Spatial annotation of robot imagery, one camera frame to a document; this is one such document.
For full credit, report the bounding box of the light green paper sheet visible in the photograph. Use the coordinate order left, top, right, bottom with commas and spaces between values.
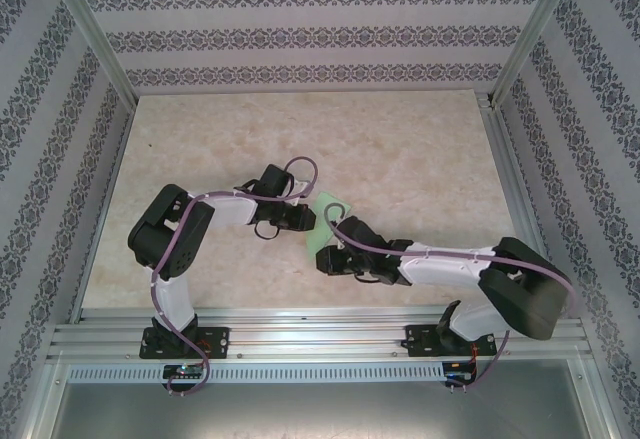
303, 192, 354, 263

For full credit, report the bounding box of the grey sheet metal tray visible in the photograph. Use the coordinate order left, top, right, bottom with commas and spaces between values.
49, 381, 599, 439

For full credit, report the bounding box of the small circuit board blue light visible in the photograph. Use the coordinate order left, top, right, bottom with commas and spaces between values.
443, 360, 477, 379

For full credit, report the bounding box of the small circuit board green light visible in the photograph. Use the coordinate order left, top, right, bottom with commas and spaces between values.
163, 363, 205, 379

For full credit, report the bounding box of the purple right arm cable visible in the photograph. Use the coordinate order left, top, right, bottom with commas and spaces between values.
323, 202, 580, 393

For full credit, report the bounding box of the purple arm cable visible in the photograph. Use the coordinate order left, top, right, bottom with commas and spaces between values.
149, 156, 322, 398
323, 202, 580, 393

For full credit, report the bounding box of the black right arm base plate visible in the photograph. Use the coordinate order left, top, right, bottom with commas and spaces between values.
404, 323, 497, 359

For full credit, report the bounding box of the long aluminium mounting rail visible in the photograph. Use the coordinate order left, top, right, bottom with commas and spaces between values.
49, 307, 586, 360

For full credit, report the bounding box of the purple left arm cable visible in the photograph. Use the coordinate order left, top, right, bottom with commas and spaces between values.
149, 156, 322, 398

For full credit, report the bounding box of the slotted white cable duct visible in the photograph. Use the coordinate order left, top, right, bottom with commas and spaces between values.
67, 362, 447, 384

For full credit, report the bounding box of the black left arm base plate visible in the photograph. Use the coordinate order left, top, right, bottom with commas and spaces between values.
140, 326, 231, 360

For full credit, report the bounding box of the wide aluminium side rail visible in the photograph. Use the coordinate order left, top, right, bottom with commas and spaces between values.
477, 91, 569, 320

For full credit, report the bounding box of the thin aluminium side rail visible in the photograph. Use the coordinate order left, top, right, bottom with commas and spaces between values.
68, 101, 137, 325

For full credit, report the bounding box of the aluminium frame post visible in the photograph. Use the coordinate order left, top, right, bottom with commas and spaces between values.
572, 358, 619, 439
27, 358, 69, 439
492, 0, 586, 108
42, 0, 137, 106

